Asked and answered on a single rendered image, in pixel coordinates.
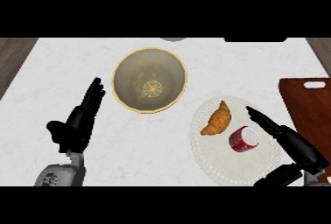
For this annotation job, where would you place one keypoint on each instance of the white round lace placemat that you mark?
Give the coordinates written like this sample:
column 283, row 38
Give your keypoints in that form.
column 235, row 151

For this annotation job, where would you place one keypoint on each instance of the brown wooden cutting board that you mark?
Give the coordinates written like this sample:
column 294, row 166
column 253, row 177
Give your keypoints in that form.
column 312, row 113

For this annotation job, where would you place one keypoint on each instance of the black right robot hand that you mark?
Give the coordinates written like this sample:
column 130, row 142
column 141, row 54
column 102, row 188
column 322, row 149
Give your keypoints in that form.
column 297, row 145

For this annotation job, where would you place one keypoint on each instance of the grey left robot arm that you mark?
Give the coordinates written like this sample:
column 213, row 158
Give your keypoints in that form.
column 59, row 175

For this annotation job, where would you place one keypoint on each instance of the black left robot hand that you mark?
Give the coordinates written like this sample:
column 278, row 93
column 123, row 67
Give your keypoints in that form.
column 80, row 122

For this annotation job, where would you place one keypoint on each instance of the grey round object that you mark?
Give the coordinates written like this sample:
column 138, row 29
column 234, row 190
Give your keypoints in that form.
column 173, row 38

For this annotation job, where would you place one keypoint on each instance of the golden brown croissant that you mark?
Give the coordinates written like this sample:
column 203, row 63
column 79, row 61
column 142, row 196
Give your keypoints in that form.
column 218, row 121

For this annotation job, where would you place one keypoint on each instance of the grey bowl with gold rim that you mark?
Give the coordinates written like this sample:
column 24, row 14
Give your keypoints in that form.
column 150, row 80

